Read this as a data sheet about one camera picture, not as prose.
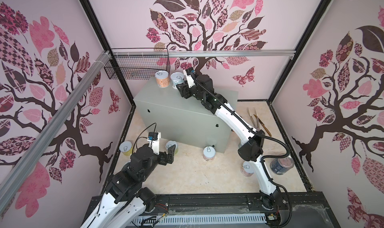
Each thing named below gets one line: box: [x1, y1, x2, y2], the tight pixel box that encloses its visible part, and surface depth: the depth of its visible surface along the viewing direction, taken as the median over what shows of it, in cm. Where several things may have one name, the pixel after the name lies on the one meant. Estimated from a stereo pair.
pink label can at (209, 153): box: [203, 146, 216, 162], surface depth 89 cm
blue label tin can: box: [270, 153, 295, 176], surface depth 79 cm
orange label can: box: [155, 70, 170, 88], surface depth 80 cm
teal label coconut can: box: [170, 72, 185, 89], surface depth 78 cm
